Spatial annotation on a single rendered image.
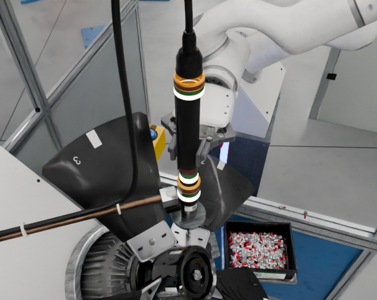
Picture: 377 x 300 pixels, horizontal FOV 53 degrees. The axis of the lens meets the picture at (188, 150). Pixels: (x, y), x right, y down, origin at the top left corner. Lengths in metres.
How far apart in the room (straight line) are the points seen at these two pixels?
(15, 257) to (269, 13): 0.69
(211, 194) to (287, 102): 2.15
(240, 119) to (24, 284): 0.88
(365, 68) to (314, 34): 1.95
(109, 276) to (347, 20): 0.67
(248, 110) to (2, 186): 0.83
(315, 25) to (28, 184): 0.67
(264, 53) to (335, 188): 1.46
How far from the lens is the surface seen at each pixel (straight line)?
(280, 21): 0.73
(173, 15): 3.97
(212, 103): 0.68
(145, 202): 0.71
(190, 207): 0.75
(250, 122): 1.40
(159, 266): 0.80
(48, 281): 0.93
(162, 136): 1.24
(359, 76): 2.70
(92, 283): 0.91
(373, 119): 2.94
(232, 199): 0.97
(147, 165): 0.76
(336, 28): 0.73
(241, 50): 0.81
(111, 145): 0.75
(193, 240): 0.88
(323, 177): 2.60
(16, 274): 0.89
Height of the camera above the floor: 1.97
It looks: 49 degrees down
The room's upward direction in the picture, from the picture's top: straight up
